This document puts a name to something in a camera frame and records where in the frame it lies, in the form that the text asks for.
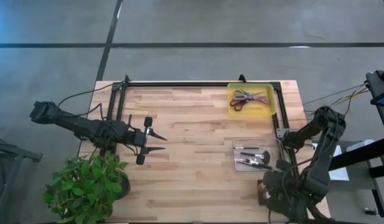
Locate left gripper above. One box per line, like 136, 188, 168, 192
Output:
129, 116, 168, 166

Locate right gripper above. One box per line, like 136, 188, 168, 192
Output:
261, 159, 294, 215

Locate black brush wide round head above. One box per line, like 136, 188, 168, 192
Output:
240, 150, 271, 166

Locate red scissors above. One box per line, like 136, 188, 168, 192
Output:
229, 98, 247, 112

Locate purple scissors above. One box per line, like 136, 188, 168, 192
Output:
240, 93, 269, 105

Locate green scissors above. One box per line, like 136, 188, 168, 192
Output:
235, 89, 264, 98

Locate black square bin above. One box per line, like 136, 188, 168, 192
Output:
256, 179, 273, 207

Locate clear plastic tray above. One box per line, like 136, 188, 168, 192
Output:
231, 138, 281, 173

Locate white paper sheet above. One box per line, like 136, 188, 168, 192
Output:
330, 143, 350, 182

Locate green plant in black pot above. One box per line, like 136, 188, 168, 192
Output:
43, 151, 131, 224

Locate yellow plastic bin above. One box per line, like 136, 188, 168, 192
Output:
227, 82, 277, 118

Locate black metal bar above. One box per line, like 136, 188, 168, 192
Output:
328, 136, 384, 171

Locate white box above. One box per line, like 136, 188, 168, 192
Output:
346, 139, 375, 153

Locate black floor stand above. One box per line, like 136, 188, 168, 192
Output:
0, 133, 43, 218

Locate black equipment stand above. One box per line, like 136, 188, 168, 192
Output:
365, 68, 384, 138

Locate black aluminium table frame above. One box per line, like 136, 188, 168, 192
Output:
85, 74, 307, 223

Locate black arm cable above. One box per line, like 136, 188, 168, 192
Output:
57, 80, 128, 107

